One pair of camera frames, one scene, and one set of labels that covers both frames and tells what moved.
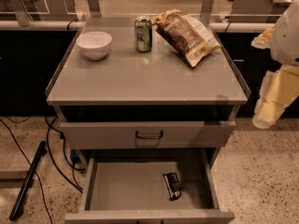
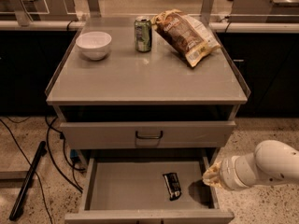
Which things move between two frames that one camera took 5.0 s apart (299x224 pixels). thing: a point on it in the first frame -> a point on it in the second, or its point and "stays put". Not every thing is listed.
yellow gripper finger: [263, 40] -> [233, 172]
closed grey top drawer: [147, 134] stays put
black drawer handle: [149, 137] stays put
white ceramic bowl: [94, 45] stays put
